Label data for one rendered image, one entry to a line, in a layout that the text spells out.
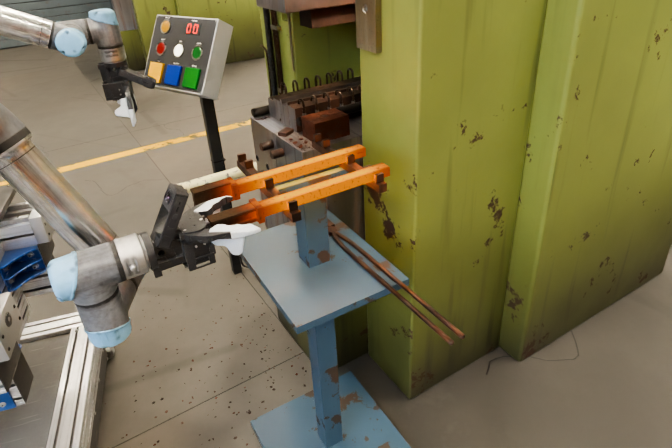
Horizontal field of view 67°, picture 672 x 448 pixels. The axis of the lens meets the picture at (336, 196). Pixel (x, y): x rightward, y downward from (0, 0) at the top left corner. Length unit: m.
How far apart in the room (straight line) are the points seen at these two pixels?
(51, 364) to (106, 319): 1.08
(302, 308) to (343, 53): 1.07
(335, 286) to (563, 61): 0.86
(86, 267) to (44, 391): 1.08
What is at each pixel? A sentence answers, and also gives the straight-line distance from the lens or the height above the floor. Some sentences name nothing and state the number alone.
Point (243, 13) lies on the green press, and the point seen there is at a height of 0.55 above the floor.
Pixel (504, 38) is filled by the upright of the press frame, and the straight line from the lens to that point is 1.45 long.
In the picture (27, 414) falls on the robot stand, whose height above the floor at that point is 0.21.
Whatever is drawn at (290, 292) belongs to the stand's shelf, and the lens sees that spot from 1.21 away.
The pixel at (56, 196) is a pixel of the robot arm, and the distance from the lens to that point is 1.04.
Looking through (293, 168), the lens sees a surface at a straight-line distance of 1.14.
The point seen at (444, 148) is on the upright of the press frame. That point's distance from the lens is 1.40.
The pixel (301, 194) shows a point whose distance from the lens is 1.03.
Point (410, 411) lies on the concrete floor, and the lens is 1.90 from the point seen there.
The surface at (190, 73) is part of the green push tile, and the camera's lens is 1.98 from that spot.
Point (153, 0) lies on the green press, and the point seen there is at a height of 0.79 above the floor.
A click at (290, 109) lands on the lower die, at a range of 1.60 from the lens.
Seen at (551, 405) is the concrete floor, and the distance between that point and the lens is 2.01.
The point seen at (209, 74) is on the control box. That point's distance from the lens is 1.94.
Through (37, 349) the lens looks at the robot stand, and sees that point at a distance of 2.16.
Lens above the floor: 1.50
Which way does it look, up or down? 29 degrees down
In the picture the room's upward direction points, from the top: 3 degrees counter-clockwise
